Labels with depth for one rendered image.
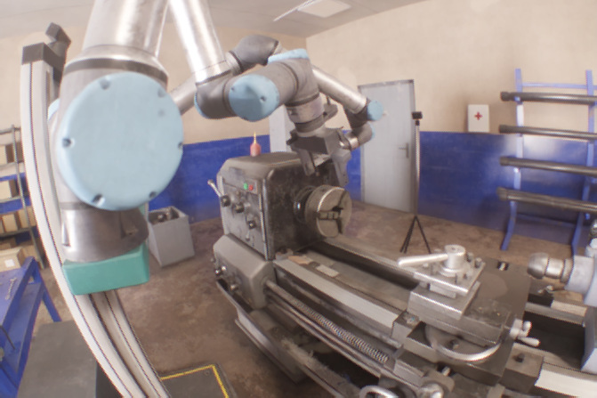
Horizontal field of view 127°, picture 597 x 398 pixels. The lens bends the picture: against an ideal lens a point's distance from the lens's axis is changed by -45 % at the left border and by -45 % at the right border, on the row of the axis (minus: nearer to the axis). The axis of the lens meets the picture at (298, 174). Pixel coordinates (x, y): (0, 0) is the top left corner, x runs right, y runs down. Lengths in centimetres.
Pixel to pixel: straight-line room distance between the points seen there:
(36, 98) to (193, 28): 38
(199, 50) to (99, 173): 39
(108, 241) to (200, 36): 44
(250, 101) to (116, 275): 39
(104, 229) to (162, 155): 22
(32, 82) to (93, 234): 37
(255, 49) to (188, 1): 47
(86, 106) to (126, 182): 9
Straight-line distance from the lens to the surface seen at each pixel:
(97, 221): 49
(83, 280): 52
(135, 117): 30
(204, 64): 60
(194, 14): 62
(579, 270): 98
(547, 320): 126
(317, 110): 63
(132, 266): 49
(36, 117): 66
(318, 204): 125
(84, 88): 30
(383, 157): 466
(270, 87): 50
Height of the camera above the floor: 154
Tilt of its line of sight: 11 degrees down
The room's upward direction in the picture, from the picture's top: 4 degrees counter-clockwise
